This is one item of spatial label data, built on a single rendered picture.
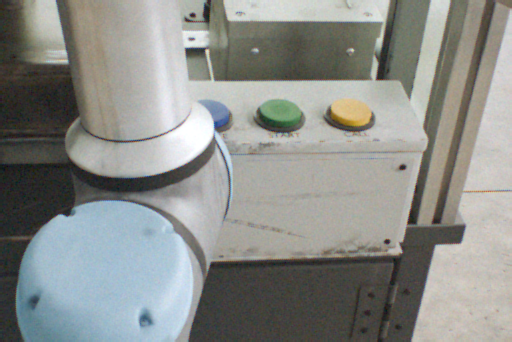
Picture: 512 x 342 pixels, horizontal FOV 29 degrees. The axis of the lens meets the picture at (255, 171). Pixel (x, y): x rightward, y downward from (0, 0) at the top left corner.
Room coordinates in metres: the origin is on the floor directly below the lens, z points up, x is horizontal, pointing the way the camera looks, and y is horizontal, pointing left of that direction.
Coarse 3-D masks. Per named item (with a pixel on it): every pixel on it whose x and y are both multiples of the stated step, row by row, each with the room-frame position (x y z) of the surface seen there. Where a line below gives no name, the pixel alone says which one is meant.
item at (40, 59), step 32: (0, 32) 1.00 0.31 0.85; (32, 32) 1.00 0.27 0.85; (192, 32) 1.21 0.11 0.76; (0, 64) 0.93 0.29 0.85; (32, 64) 0.93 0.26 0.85; (64, 64) 0.94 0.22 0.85; (192, 64) 1.13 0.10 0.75; (0, 96) 0.93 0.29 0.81; (32, 96) 0.93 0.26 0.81; (64, 96) 0.94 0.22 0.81; (0, 128) 0.93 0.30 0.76; (32, 128) 0.93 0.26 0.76; (64, 128) 0.94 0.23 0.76; (0, 160) 0.88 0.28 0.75; (32, 160) 0.89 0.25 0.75; (64, 160) 0.89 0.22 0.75
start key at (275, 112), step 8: (264, 104) 0.81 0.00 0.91; (272, 104) 0.81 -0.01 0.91; (280, 104) 0.81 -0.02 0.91; (288, 104) 0.82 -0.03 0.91; (296, 104) 0.82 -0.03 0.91; (264, 112) 0.80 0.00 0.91; (272, 112) 0.80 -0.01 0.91; (280, 112) 0.80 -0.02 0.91; (288, 112) 0.80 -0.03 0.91; (296, 112) 0.80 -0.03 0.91; (264, 120) 0.79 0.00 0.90; (272, 120) 0.79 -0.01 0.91; (280, 120) 0.79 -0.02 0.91; (288, 120) 0.79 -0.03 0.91; (296, 120) 0.79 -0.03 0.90
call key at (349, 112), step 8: (336, 104) 0.82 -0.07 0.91; (344, 104) 0.83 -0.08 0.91; (352, 104) 0.83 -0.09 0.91; (360, 104) 0.83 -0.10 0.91; (336, 112) 0.81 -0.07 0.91; (344, 112) 0.81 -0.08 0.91; (352, 112) 0.81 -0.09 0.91; (360, 112) 0.81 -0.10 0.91; (368, 112) 0.82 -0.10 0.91; (336, 120) 0.81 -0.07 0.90; (344, 120) 0.80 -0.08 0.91; (352, 120) 0.80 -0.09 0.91; (360, 120) 0.80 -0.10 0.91; (368, 120) 0.81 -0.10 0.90
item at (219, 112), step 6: (198, 102) 0.80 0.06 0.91; (204, 102) 0.80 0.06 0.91; (210, 102) 0.81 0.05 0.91; (216, 102) 0.81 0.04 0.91; (210, 108) 0.79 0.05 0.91; (216, 108) 0.80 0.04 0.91; (222, 108) 0.80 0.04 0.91; (216, 114) 0.79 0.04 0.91; (222, 114) 0.79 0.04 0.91; (228, 114) 0.79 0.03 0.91; (216, 120) 0.78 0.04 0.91; (222, 120) 0.78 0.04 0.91; (228, 120) 0.79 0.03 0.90; (216, 126) 0.77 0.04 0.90
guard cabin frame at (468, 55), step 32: (480, 0) 0.85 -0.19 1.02; (448, 32) 0.88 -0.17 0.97; (480, 32) 0.86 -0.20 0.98; (448, 64) 0.86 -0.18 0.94; (480, 64) 0.86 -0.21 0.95; (448, 96) 0.85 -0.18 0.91; (480, 96) 0.86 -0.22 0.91; (448, 128) 0.85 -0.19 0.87; (448, 160) 0.86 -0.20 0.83; (448, 192) 0.86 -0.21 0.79
